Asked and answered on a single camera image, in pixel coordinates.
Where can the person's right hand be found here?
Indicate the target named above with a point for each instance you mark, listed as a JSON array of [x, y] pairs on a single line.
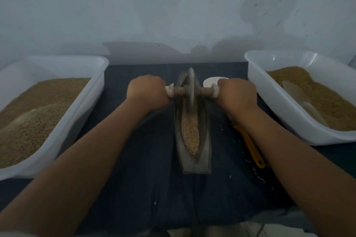
[[236, 95]]

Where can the dark blue cloth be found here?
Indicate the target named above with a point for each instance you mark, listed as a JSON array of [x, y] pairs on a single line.
[[144, 184]]

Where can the white plastic tub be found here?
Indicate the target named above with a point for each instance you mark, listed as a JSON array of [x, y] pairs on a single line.
[[69, 123], [278, 106]]

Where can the person's right forearm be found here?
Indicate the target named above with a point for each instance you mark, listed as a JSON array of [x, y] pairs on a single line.
[[300, 167]]

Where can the white plastic scoop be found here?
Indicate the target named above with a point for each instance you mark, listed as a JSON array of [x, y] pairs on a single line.
[[303, 100]]

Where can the brown grain heap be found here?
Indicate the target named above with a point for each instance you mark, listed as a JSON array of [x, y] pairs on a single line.
[[328, 98], [30, 117]]

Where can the boat-shaped metal grinding trough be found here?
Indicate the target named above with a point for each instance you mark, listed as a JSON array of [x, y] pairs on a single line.
[[205, 139]]

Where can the grinding wheel with wooden axle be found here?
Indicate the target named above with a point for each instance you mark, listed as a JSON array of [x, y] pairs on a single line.
[[191, 89]]

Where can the person's left hand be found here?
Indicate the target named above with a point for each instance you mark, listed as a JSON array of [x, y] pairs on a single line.
[[146, 92]]

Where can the small white bowl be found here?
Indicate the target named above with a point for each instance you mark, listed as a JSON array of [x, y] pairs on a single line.
[[210, 81]]

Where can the person's left forearm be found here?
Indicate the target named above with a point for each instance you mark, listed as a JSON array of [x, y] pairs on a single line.
[[75, 167]]

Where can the crushed grain in trough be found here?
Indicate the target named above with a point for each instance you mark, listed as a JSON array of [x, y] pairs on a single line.
[[190, 131]]

